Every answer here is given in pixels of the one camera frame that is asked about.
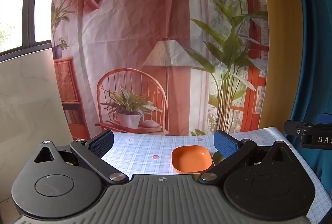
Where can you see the green bowl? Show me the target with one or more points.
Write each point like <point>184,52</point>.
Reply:
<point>217,158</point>

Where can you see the dark window frame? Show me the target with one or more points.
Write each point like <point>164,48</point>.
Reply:
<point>31,6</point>

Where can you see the orange bowl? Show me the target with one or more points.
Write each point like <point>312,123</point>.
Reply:
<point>190,159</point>

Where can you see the blue checked tablecloth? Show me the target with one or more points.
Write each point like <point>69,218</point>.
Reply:
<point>145,151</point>

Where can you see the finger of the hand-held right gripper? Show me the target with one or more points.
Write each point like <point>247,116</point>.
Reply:
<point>293,127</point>

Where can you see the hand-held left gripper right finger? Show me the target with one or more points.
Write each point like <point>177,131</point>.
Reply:
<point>225,146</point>

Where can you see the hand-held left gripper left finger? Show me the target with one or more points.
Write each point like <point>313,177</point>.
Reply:
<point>103,143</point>

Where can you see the printed room backdrop cloth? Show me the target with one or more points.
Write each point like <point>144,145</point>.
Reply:
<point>155,32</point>

